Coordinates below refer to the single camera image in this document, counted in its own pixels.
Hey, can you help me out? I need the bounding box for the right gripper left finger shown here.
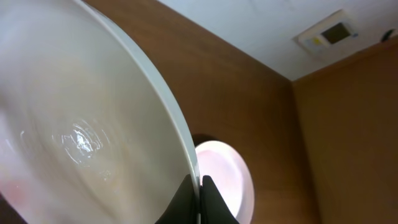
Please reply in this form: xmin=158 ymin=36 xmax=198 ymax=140
xmin=155 ymin=175 xmax=197 ymax=224

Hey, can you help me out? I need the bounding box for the white plate with red squiggle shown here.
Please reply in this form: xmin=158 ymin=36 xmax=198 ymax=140
xmin=195 ymin=140 xmax=255 ymax=224

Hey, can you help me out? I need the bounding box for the white wall control panel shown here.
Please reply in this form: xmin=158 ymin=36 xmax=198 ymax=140
xmin=294 ymin=9 xmax=358 ymax=54

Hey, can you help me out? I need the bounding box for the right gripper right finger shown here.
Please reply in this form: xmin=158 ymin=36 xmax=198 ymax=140
xmin=200 ymin=175 xmax=239 ymax=224

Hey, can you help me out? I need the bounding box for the white plate with faint stains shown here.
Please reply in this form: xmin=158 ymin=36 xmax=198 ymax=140
xmin=1 ymin=1 xmax=198 ymax=223

